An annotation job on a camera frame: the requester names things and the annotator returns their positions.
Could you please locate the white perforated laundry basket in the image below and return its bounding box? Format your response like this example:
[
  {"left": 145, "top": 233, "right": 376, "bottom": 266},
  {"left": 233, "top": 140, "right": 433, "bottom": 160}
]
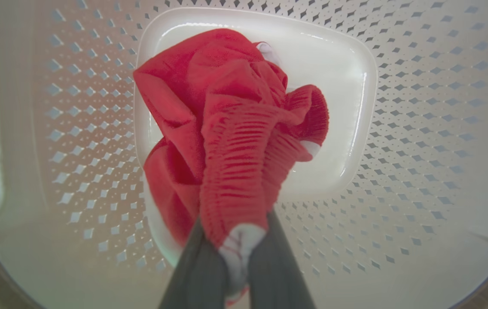
[{"left": 0, "top": 0, "right": 488, "bottom": 309}]

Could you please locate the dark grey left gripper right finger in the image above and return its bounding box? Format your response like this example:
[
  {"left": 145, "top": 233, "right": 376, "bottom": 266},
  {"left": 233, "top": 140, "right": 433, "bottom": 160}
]
[{"left": 247, "top": 209, "right": 317, "bottom": 309}]

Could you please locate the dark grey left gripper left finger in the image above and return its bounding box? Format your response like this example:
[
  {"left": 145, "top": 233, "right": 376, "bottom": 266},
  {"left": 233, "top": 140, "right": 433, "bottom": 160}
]
[{"left": 159, "top": 217, "right": 229, "bottom": 309}]

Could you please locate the red and white garment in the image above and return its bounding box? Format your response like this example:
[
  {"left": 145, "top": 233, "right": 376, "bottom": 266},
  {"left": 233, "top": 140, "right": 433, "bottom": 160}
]
[{"left": 133, "top": 28, "right": 329, "bottom": 306}]

